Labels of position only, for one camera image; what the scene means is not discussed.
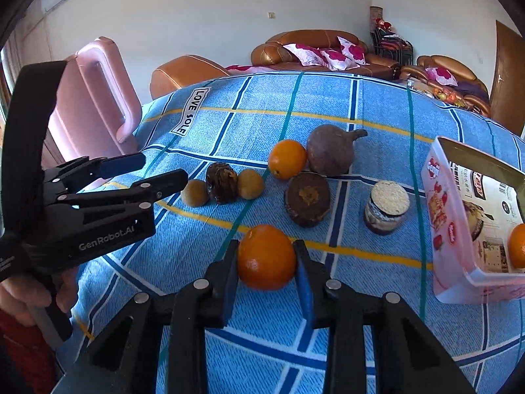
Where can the small yellow-brown fruit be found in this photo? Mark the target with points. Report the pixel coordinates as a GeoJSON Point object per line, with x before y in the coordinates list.
{"type": "Point", "coordinates": [195, 192]}
{"type": "Point", "coordinates": [250, 184]}

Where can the long brown leather sofa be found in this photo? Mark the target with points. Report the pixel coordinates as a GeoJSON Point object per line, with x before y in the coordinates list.
{"type": "Point", "coordinates": [320, 40]}

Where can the dark jar with pale lid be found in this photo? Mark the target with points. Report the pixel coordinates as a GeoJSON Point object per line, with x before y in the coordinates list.
{"type": "Point", "coordinates": [385, 209]}

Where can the dark brown wrinkled fruit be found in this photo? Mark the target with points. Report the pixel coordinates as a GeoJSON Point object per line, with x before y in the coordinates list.
{"type": "Point", "coordinates": [221, 182]}

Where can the purple throw blanket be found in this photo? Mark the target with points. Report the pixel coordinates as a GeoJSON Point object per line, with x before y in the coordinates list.
{"type": "Point", "coordinates": [471, 88]}

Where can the orange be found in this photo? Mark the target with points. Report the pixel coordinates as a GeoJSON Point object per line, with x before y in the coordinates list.
{"type": "Point", "coordinates": [517, 247]}
{"type": "Point", "coordinates": [266, 257]}
{"type": "Point", "coordinates": [287, 159]}

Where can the white pink floral pillow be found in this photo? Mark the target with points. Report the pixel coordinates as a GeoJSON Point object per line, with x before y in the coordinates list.
{"type": "Point", "coordinates": [441, 76]}
{"type": "Point", "coordinates": [301, 53]}
{"type": "Point", "coordinates": [352, 49]}
{"type": "Point", "coordinates": [334, 58]}

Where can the pink tin box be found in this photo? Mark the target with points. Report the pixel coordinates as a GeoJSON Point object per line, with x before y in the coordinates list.
{"type": "Point", "coordinates": [447, 230]}

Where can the brown round fruit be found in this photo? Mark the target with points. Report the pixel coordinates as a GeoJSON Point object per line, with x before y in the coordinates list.
{"type": "Point", "coordinates": [307, 199]}

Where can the rolled brown mat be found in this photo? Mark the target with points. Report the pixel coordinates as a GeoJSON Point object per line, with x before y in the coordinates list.
{"type": "Point", "coordinates": [375, 14]}

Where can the person's left hand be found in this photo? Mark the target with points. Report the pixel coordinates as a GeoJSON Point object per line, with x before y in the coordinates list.
{"type": "Point", "coordinates": [20, 299]}

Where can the wooden coffee table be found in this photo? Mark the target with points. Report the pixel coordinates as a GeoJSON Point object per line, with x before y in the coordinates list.
{"type": "Point", "coordinates": [414, 84]}

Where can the short brown leather sofa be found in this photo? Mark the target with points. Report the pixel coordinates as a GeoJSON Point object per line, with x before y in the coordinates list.
{"type": "Point", "coordinates": [447, 62]}

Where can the pile of small fruits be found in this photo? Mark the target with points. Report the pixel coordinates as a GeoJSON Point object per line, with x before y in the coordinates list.
{"type": "Point", "coordinates": [445, 94]}

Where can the blue plaid blanket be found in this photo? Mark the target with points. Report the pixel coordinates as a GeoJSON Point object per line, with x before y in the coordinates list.
{"type": "Point", "coordinates": [246, 131]}

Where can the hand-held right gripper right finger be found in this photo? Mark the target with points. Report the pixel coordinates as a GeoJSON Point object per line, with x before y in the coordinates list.
{"type": "Point", "coordinates": [305, 291]}

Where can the purple beetroot with stem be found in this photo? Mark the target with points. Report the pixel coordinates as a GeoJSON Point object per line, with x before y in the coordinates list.
{"type": "Point", "coordinates": [330, 152]}

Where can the pink plastic chair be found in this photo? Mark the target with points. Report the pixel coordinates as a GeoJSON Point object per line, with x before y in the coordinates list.
{"type": "Point", "coordinates": [94, 90]}

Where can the brown leather ottoman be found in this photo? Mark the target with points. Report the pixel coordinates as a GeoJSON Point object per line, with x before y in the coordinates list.
{"type": "Point", "coordinates": [184, 74]}

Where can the red plush toy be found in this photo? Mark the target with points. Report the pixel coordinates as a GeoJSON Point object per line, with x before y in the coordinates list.
{"type": "Point", "coordinates": [384, 24]}

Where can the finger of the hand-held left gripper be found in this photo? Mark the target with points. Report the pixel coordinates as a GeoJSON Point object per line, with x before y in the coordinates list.
{"type": "Point", "coordinates": [164, 182]}
{"type": "Point", "coordinates": [123, 163]}

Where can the printed paper sheet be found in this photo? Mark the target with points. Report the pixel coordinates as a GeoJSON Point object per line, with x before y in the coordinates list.
{"type": "Point", "coordinates": [488, 213]}

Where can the pink floral cushion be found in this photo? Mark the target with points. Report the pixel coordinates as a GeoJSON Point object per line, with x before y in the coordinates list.
{"type": "Point", "coordinates": [240, 68]}

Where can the stack of dark chairs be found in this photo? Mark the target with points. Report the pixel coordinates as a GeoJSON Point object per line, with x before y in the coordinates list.
{"type": "Point", "coordinates": [387, 45]}

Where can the brown wooden door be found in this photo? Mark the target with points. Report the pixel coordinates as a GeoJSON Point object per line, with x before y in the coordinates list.
{"type": "Point", "coordinates": [506, 82]}

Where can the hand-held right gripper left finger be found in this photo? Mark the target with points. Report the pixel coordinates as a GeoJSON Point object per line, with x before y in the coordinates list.
{"type": "Point", "coordinates": [229, 283]}

